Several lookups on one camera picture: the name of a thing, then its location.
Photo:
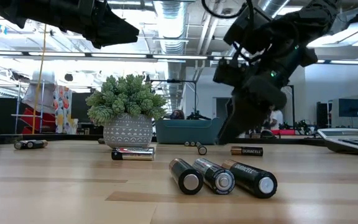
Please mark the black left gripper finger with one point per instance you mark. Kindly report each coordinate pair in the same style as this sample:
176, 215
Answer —
120, 32

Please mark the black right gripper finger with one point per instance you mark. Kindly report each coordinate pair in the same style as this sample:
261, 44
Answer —
230, 124
259, 105

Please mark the black copper Duracell AA battery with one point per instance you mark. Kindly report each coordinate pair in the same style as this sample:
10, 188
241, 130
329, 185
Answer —
202, 151
250, 179
186, 177
247, 151

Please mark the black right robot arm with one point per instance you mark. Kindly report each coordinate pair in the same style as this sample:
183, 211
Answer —
315, 15

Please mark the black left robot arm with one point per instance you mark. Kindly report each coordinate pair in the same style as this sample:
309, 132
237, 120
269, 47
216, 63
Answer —
26, 9

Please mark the person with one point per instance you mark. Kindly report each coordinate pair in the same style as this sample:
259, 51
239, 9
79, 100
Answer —
277, 119
177, 114

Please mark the long ceiling light bar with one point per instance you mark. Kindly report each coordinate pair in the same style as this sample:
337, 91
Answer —
120, 55

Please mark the red box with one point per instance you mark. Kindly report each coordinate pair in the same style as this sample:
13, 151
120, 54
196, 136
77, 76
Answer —
286, 132

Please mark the dark teal plastic bin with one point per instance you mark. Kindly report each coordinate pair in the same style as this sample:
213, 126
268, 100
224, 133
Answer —
188, 132

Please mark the artificial succulent in grey pot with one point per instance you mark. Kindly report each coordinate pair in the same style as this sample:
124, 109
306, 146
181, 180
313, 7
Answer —
126, 102

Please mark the colourful patterned banner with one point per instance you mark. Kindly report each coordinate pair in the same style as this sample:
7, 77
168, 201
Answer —
62, 109

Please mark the grey desk calculator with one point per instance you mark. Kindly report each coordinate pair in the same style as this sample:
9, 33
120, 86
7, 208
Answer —
346, 140

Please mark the red board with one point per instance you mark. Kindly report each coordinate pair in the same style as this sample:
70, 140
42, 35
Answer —
39, 119

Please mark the black background stand frame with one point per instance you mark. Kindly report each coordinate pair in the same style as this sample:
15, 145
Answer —
292, 105

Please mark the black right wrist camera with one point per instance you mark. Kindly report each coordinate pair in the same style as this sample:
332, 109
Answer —
241, 26

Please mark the silver spiral ventilation duct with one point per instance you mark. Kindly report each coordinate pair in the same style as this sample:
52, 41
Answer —
171, 28
272, 6

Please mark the dark wall monitor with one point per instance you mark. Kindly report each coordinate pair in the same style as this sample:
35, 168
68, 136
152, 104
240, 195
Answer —
351, 108

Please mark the black metal table frame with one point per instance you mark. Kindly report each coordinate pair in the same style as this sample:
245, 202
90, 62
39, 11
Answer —
57, 137

